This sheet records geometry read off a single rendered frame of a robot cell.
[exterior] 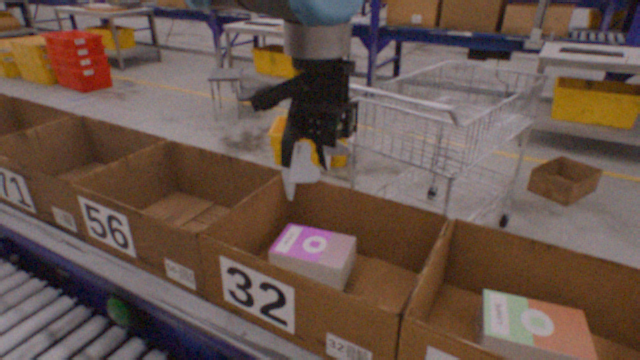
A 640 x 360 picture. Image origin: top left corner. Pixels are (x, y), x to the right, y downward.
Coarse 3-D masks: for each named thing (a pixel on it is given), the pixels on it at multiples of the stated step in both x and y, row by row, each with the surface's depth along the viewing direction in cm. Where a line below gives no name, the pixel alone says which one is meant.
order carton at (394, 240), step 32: (256, 192) 89; (320, 192) 95; (352, 192) 90; (224, 224) 82; (256, 224) 92; (320, 224) 99; (352, 224) 94; (384, 224) 89; (416, 224) 85; (224, 256) 74; (256, 256) 95; (384, 256) 93; (416, 256) 88; (320, 288) 64; (352, 288) 86; (384, 288) 86; (256, 320) 78; (320, 320) 68; (352, 320) 64; (384, 320) 60; (320, 352) 72; (384, 352) 63
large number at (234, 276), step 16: (224, 272) 76; (240, 272) 73; (256, 272) 71; (224, 288) 78; (240, 288) 75; (256, 288) 73; (272, 288) 70; (288, 288) 68; (240, 304) 78; (256, 304) 75; (272, 304) 72; (288, 304) 70; (272, 320) 74; (288, 320) 72
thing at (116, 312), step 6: (114, 300) 89; (108, 306) 90; (114, 306) 89; (120, 306) 88; (114, 312) 90; (120, 312) 88; (126, 312) 88; (114, 318) 91; (120, 318) 89; (126, 318) 89; (120, 324) 91; (126, 324) 90
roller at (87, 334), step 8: (96, 320) 97; (104, 320) 97; (80, 328) 95; (88, 328) 95; (96, 328) 95; (104, 328) 97; (72, 336) 93; (80, 336) 93; (88, 336) 94; (96, 336) 95; (56, 344) 91; (64, 344) 91; (72, 344) 91; (80, 344) 92; (88, 344) 94; (48, 352) 89; (56, 352) 89; (64, 352) 90; (72, 352) 91; (80, 352) 92
